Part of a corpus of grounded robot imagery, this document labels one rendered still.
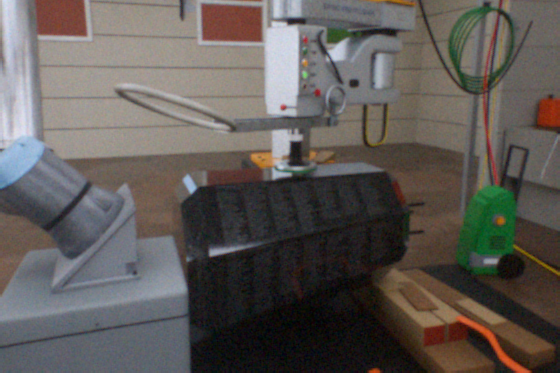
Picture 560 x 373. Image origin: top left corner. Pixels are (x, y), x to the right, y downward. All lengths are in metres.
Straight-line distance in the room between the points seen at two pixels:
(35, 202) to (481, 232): 2.81
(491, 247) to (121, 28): 6.55
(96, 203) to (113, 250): 0.12
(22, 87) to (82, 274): 0.52
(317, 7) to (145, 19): 6.20
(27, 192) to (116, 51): 7.11
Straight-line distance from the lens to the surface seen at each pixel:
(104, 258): 1.17
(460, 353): 2.40
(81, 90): 8.23
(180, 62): 8.24
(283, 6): 2.19
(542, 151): 4.62
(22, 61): 1.41
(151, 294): 1.11
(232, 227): 2.03
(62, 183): 1.17
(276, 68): 2.23
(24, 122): 1.37
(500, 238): 3.46
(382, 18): 2.62
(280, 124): 2.13
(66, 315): 1.12
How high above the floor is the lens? 1.33
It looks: 11 degrees down
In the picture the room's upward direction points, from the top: straight up
